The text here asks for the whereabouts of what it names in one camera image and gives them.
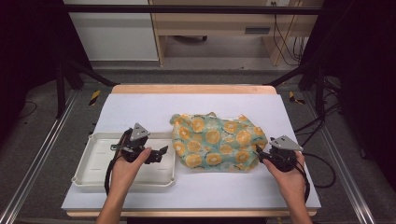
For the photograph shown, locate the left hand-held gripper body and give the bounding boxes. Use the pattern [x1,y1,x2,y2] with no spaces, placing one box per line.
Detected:
[110,122,151,163]

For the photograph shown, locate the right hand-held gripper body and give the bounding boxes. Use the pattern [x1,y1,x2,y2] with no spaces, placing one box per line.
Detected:
[263,134,304,173]

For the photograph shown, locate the orange print cloth bag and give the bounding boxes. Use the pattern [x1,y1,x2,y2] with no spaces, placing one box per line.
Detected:
[169,112,269,172]

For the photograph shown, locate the white plastic tray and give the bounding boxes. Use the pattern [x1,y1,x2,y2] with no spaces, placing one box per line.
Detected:
[71,131,177,191]

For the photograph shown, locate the person's left hand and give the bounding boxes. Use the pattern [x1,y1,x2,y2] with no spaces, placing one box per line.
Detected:
[110,147,153,195]

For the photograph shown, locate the person's right hand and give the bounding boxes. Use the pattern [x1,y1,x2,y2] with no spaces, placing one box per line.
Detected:
[262,151,307,203]

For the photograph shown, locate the yellow black tape piece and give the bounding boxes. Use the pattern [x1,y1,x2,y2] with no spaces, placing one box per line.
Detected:
[288,91,306,105]
[89,90,102,106]

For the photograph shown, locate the white table mat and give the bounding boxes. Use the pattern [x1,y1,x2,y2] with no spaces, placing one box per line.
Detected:
[61,92,321,210]

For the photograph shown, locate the wooden table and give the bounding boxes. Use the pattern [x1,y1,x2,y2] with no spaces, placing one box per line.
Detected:
[65,83,318,217]

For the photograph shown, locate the white cabinet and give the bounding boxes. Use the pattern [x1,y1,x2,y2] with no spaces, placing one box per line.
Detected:
[64,0,160,62]

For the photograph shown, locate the black curtain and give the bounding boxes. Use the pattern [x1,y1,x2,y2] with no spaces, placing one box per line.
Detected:
[0,0,92,141]
[300,0,396,190]

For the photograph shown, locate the grey desk label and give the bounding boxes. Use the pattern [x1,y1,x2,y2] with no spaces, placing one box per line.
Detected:
[245,27,271,35]

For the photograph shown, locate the wooden desk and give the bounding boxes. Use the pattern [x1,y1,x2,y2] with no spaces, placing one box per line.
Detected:
[148,0,325,67]

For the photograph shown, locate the bundle of black floor cables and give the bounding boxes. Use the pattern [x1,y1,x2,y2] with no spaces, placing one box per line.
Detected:
[293,77,342,147]

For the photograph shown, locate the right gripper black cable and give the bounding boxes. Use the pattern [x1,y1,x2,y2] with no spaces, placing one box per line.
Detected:
[292,158,311,203]

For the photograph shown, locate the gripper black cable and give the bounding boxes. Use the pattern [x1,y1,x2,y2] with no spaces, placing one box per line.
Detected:
[104,129,133,196]
[292,158,311,203]

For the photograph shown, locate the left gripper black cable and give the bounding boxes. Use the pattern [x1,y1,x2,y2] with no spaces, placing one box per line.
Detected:
[104,129,133,196]

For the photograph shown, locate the aluminium floor rail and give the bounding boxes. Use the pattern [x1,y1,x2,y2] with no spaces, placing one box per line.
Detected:
[303,90,376,224]
[0,90,78,224]

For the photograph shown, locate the looped black cable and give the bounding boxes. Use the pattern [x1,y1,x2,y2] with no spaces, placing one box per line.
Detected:
[303,152,337,189]

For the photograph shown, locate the black frame leg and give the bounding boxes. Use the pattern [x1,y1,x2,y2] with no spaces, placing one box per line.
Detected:
[55,55,119,119]
[264,60,328,120]

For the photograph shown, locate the hanging black cables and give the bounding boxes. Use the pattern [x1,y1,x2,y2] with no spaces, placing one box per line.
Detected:
[272,1,307,66]

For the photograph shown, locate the thin black floor cable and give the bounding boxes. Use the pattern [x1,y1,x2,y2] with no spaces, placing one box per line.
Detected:
[18,101,38,119]

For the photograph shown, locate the black horizontal frame bar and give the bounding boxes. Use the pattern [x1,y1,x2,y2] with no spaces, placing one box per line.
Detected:
[60,4,323,16]

